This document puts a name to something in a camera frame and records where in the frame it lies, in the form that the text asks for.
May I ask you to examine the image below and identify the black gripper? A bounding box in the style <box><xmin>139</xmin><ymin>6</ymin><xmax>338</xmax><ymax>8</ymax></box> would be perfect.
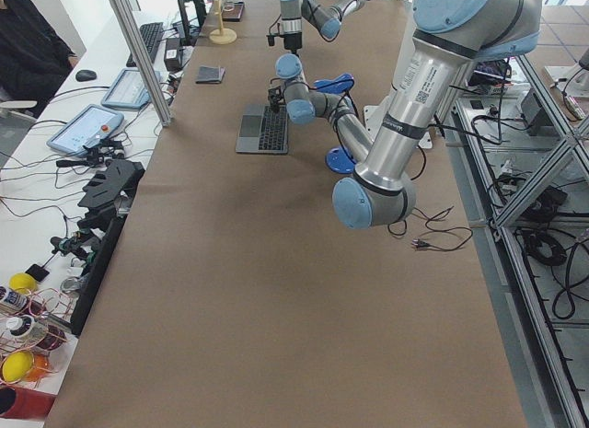
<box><xmin>268</xmin><ymin>87</ymin><xmax>282</xmax><ymax>112</ymax></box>
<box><xmin>283</xmin><ymin>32</ymin><xmax>301</xmax><ymax>54</ymax></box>

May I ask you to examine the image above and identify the grey laptop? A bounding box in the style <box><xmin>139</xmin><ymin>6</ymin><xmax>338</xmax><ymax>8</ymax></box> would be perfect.
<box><xmin>236</xmin><ymin>104</ymin><xmax>288</xmax><ymax>155</ymax></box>

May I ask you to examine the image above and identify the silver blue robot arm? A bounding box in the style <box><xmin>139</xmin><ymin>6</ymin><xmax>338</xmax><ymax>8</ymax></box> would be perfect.
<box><xmin>275</xmin><ymin>0</ymin><xmax>542</xmax><ymax>229</ymax></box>
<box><xmin>267</xmin><ymin>0</ymin><xmax>371</xmax><ymax>54</ymax></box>

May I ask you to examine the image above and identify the dark wooden tray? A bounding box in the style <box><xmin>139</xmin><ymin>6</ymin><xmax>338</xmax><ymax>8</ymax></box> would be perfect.
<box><xmin>222</xmin><ymin>2</ymin><xmax>245</xmax><ymax>22</ymax></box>

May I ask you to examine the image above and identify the dark grey wallet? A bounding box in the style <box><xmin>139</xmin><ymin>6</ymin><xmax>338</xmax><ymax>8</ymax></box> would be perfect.
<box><xmin>195</xmin><ymin>65</ymin><xmax>225</xmax><ymax>84</ymax></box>

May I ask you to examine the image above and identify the wooden stand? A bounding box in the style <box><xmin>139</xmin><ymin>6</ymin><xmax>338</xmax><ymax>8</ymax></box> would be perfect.
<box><xmin>209</xmin><ymin>0</ymin><xmax>237</xmax><ymax>45</ymax></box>

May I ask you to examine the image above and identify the blue headphone stand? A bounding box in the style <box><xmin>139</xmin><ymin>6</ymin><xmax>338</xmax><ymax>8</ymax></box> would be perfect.
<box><xmin>313</xmin><ymin>73</ymin><xmax>359</xmax><ymax>175</ymax></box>

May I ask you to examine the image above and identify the black monitor stand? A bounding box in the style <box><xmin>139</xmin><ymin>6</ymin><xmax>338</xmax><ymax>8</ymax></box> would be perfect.
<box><xmin>173</xmin><ymin>0</ymin><xmax>205</xmax><ymax>47</ymax></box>

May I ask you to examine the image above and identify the black power adapter box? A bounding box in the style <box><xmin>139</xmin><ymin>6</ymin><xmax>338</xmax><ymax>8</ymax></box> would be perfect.
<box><xmin>164</xmin><ymin>38</ymin><xmax>183</xmax><ymax>72</ymax></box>

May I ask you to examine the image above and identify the black keyboard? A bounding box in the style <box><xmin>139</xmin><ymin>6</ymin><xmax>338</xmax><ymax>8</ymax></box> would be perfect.
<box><xmin>139</xmin><ymin>22</ymin><xmax>164</xmax><ymax>63</ymax></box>

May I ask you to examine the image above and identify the far teach pendant tablet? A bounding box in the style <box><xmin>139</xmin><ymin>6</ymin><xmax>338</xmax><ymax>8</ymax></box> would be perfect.
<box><xmin>101</xmin><ymin>68</ymin><xmax>150</xmax><ymax>110</ymax></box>

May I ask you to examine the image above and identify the teach pendant tablet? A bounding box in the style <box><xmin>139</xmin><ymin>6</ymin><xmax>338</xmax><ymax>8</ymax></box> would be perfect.
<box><xmin>101</xmin><ymin>68</ymin><xmax>150</xmax><ymax>110</ymax></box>
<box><xmin>46</xmin><ymin>104</ymin><xmax>124</xmax><ymax>156</ymax></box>

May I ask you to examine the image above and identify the near teach pendant tablet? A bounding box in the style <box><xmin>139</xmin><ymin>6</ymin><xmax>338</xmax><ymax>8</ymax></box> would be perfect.
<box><xmin>46</xmin><ymin>104</ymin><xmax>124</xmax><ymax>156</ymax></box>

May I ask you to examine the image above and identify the black computer mouse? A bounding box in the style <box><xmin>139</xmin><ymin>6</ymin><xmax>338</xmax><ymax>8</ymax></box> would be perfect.
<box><xmin>75</xmin><ymin>69</ymin><xmax>97</xmax><ymax>82</ymax></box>

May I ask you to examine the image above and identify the person in black clothes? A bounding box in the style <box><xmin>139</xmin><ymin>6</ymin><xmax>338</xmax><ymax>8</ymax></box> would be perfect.
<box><xmin>1</xmin><ymin>0</ymin><xmax>78</xmax><ymax>117</ymax></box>

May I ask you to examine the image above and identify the yellow ball far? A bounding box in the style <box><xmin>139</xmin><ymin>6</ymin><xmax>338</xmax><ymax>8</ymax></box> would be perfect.
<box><xmin>8</xmin><ymin>272</ymin><xmax>38</xmax><ymax>295</ymax></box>

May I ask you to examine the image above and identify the yellow ball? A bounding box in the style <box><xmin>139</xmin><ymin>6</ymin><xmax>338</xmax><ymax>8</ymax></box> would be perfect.
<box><xmin>1</xmin><ymin>351</ymin><xmax>34</xmax><ymax>383</ymax></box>
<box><xmin>8</xmin><ymin>272</ymin><xmax>38</xmax><ymax>295</ymax></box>

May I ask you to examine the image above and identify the yellow ball near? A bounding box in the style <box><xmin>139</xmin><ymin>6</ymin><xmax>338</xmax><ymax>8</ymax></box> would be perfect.
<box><xmin>1</xmin><ymin>351</ymin><xmax>34</xmax><ymax>383</ymax></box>

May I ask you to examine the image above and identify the red container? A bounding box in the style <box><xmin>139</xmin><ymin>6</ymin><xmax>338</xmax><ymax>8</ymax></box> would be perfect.
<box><xmin>1</xmin><ymin>387</ymin><xmax>56</xmax><ymax>421</ymax></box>

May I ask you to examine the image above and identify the aluminium frame post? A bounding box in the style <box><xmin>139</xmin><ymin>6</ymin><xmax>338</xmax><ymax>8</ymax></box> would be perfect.
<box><xmin>109</xmin><ymin>0</ymin><xmax>172</xmax><ymax>127</ymax></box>

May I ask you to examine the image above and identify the black power cable with plug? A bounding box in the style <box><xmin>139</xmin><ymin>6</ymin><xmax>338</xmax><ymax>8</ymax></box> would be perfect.
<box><xmin>387</xmin><ymin>205</ymin><xmax>474</xmax><ymax>253</ymax></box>

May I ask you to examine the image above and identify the copper wire basket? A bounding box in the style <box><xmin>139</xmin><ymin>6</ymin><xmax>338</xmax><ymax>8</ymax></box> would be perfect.
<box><xmin>1</xmin><ymin>286</ymin><xmax>75</xmax><ymax>388</ymax></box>

